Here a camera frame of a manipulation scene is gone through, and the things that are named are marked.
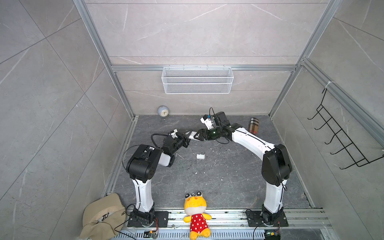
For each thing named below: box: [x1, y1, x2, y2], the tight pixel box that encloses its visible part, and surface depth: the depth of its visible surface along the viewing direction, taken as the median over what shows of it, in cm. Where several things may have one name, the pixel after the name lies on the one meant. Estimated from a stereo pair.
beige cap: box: [78, 193, 127, 240], surface depth 74 cm
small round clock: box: [157, 105, 170, 121], surface depth 117 cm
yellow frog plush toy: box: [183, 191, 212, 240], surface depth 72 cm
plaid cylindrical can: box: [249, 117, 260, 135], surface depth 113 cm
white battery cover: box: [196, 153, 205, 160], surface depth 98 cm
